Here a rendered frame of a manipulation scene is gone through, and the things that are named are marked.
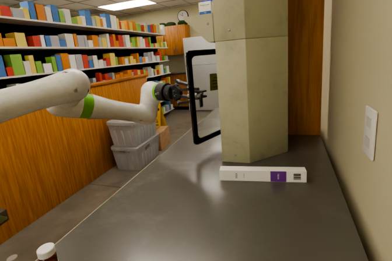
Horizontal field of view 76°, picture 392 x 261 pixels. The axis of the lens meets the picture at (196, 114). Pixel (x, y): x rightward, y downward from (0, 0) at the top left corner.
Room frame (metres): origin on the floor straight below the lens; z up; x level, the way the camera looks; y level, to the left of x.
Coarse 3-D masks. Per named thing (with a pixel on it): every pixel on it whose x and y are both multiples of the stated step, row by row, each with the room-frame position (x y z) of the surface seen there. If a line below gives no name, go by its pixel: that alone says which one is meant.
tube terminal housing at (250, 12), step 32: (224, 0) 0.93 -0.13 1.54; (256, 0) 0.93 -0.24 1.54; (224, 32) 0.93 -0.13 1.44; (256, 32) 0.92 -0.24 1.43; (224, 64) 0.93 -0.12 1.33; (256, 64) 0.92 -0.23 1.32; (224, 96) 0.93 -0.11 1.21; (256, 96) 0.92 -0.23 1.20; (224, 128) 0.94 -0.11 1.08; (256, 128) 0.92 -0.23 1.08; (224, 160) 0.94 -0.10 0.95; (256, 160) 0.92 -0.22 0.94
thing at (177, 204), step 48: (192, 144) 1.17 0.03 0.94; (288, 144) 1.06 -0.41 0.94; (144, 192) 0.75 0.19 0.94; (192, 192) 0.73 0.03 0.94; (240, 192) 0.70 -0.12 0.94; (288, 192) 0.68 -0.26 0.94; (336, 192) 0.66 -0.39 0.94; (96, 240) 0.54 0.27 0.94; (144, 240) 0.53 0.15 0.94; (192, 240) 0.51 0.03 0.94; (240, 240) 0.50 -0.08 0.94; (288, 240) 0.49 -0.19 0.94; (336, 240) 0.47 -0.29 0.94
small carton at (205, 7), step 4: (200, 4) 1.06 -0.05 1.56; (204, 4) 1.05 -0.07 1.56; (208, 4) 1.05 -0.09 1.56; (212, 4) 1.07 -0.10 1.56; (200, 8) 1.06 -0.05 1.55; (204, 8) 1.05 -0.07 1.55; (208, 8) 1.05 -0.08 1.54; (212, 8) 1.07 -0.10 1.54; (200, 12) 1.06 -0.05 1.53; (204, 12) 1.05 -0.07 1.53; (208, 12) 1.05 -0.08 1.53; (212, 12) 1.06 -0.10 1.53
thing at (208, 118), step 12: (192, 60) 1.04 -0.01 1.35; (204, 60) 1.09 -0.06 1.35; (204, 72) 1.08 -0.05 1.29; (216, 72) 1.15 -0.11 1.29; (204, 84) 1.08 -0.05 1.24; (216, 84) 1.14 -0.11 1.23; (204, 96) 1.08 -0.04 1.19; (216, 96) 1.14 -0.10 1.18; (204, 108) 1.07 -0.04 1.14; (216, 108) 1.13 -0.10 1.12; (204, 120) 1.07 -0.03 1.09; (216, 120) 1.13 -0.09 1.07; (192, 132) 1.02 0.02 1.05; (204, 132) 1.06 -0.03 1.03
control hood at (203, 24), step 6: (186, 18) 0.98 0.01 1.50; (192, 18) 0.97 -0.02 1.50; (198, 18) 0.96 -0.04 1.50; (204, 18) 0.95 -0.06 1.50; (210, 18) 0.95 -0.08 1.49; (192, 24) 0.97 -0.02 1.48; (198, 24) 0.96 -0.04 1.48; (204, 24) 0.95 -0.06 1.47; (210, 24) 0.95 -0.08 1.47; (198, 30) 0.96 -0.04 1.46; (204, 30) 0.95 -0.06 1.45; (210, 30) 0.95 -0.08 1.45; (204, 36) 0.96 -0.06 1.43; (210, 36) 0.95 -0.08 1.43; (210, 42) 0.95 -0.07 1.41
